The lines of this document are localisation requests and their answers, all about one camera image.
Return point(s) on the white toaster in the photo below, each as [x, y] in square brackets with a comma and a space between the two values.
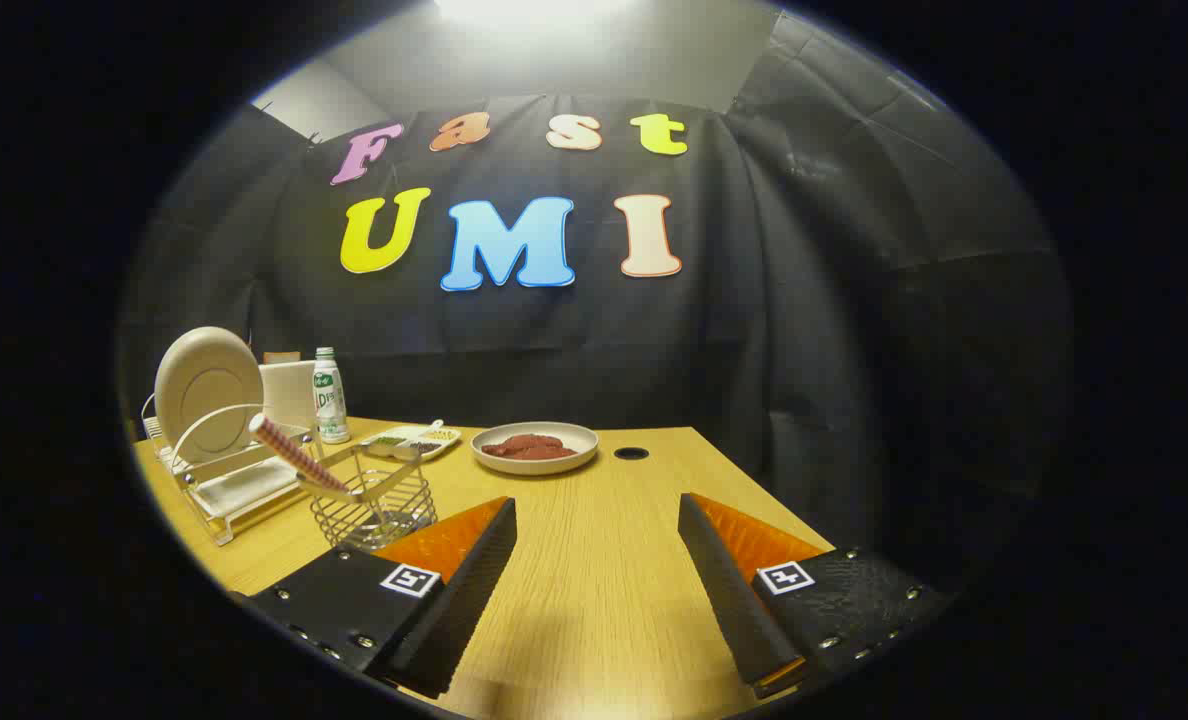
[289, 395]

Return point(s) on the white divided dish with beans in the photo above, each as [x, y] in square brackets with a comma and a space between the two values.
[409, 440]

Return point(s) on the beige dish with patties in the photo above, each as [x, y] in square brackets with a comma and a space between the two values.
[534, 465]

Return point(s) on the red meat patty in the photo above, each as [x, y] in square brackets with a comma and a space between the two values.
[529, 441]
[534, 452]

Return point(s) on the toast slice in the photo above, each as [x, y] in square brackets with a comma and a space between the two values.
[281, 356]

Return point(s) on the white drink bottle green label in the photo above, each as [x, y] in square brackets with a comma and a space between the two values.
[331, 400]

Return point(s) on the black table grommet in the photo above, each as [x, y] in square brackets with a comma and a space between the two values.
[631, 453]

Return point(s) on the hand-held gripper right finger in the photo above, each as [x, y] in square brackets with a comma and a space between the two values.
[729, 600]

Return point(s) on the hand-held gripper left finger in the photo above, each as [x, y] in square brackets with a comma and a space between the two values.
[459, 600]

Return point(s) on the beige round plate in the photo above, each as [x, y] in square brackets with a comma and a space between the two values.
[204, 390]

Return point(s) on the black backdrop cloth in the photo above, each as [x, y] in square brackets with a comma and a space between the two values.
[754, 350]

